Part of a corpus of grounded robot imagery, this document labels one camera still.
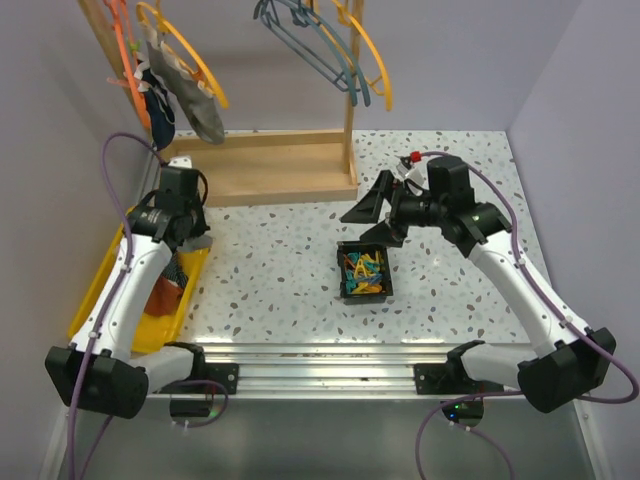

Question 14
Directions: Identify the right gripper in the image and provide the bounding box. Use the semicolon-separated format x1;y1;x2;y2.
342;170;447;249

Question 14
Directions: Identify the yellow plastic hanger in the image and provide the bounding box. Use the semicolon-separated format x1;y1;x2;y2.
313;1;394;112

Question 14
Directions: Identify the teal hanger with grey underwear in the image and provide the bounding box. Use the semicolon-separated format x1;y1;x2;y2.
253;1;371;107

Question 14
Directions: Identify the navy striped underwear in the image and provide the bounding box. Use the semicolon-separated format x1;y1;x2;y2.
162;253;189;290

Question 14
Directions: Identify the blue-grey hanger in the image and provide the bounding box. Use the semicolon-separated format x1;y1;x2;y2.
290;1;371;107

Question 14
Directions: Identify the rust orange underwear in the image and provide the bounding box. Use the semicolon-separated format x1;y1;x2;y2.
144;276;184;317

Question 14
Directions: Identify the grey underwear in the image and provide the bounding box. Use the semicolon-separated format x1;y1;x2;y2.
139;22;225;145
178;235;213;253

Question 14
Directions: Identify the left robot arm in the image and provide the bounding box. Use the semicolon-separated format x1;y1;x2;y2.
45;156;212;419

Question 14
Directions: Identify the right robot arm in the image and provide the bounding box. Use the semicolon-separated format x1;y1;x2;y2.
340;155;616;413

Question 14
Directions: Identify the wooden hanger rack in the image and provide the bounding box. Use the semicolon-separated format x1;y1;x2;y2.
77;1;358;206

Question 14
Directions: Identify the navy underwear on orange hanger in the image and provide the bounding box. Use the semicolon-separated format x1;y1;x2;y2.
134;52;176;151

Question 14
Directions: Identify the orange hanger on rack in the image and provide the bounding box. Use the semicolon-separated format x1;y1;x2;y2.
103;0;151;131

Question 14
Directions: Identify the black clip box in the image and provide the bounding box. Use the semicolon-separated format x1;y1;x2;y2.
336;241;394;304

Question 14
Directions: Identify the yellow plastic tray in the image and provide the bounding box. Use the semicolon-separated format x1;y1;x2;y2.
67;231;211;354

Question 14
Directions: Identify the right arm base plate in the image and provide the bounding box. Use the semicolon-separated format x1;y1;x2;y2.
413;363;504;396

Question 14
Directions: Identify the aluminium rail frame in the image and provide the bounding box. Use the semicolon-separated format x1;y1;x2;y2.
38;149;616;480

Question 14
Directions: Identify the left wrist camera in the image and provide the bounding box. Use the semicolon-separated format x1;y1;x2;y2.
168;155;193;169

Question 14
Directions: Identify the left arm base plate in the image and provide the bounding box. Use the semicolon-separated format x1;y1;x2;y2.
163;363;240;395

